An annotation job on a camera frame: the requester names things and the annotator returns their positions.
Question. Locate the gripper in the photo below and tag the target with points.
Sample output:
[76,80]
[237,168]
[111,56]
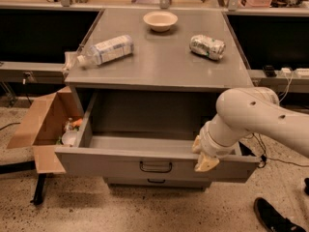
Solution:
[208,143]

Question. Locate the grey top drawer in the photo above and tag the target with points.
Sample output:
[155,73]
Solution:
[148,135]

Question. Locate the grey drawer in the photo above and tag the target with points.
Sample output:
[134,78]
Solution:
[148,135]
[157,183]

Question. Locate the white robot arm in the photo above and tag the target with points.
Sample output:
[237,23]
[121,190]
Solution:
[242,111]

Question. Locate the grey bottom drawer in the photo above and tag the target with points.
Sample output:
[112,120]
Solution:
[157,183]

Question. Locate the grey metal drawer cabinet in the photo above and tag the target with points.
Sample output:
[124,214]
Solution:
[161,62]

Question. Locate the black power adapter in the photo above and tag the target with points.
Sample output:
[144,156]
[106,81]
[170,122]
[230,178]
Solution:
[245,151]

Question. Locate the black shoe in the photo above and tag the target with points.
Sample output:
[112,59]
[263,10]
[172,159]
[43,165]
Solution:
[271,220]

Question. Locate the crushed silver can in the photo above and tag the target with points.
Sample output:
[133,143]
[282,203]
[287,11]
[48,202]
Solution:
[207,46]

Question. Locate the white cup in box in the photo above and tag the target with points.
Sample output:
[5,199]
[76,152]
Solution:
[69,137]

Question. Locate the clear plastic water bottle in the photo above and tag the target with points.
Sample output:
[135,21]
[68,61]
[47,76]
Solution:
[107,51]

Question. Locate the beige ceramic bowl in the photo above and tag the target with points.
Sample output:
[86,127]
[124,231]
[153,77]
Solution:
[160,21]

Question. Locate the brown cardboard box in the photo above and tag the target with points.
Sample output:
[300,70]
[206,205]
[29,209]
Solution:
[48,118]

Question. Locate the black table leg base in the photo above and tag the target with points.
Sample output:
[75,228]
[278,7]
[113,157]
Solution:
[24,166]

